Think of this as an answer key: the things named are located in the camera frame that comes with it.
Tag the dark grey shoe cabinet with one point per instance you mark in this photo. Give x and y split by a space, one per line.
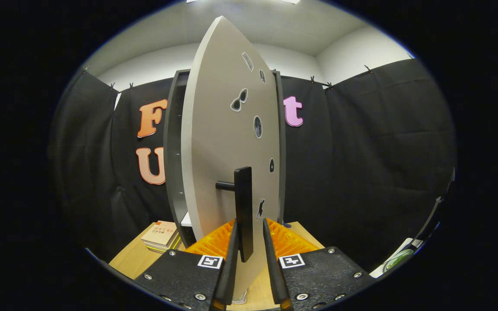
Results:
172 172

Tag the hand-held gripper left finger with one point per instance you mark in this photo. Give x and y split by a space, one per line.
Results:
229 268

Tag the yellow-edged book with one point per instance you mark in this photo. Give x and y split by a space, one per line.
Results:
164 249

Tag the ceiling light panel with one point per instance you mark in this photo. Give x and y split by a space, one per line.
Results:
292 1

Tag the black backdrop cloth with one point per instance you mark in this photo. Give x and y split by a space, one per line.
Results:
361 151

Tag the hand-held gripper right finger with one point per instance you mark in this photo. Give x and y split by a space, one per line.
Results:
272 268

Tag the white green object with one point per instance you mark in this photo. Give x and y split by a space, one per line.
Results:
398 259

